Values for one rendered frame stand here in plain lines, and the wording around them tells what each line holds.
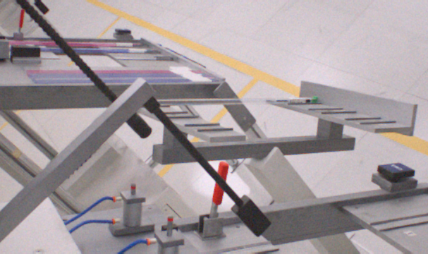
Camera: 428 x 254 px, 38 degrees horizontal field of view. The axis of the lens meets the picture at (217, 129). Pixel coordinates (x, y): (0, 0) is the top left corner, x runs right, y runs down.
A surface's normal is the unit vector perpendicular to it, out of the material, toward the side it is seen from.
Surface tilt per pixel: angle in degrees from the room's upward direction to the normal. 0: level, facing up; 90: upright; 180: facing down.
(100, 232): 43
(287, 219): 90
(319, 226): 90
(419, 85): 0
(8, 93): 90
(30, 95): 90
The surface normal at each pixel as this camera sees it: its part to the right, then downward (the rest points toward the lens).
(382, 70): -0.55, -0.65
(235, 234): 0.07, -0.95
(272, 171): 0.55, 0.21
